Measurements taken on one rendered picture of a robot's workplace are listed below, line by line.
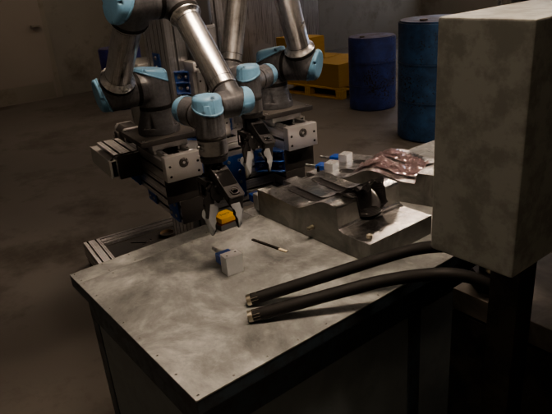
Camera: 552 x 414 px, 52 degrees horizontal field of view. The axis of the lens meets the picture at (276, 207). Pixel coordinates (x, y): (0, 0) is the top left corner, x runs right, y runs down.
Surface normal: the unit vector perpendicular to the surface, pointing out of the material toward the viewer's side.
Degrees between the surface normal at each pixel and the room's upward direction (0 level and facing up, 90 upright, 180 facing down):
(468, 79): 90
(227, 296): 0
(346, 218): 84
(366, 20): 90
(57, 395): 0
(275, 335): 0
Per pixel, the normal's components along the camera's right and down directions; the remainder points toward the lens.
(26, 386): -0.07, -0.92
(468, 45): -0.78, 0.30
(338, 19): 0.53, 0.29
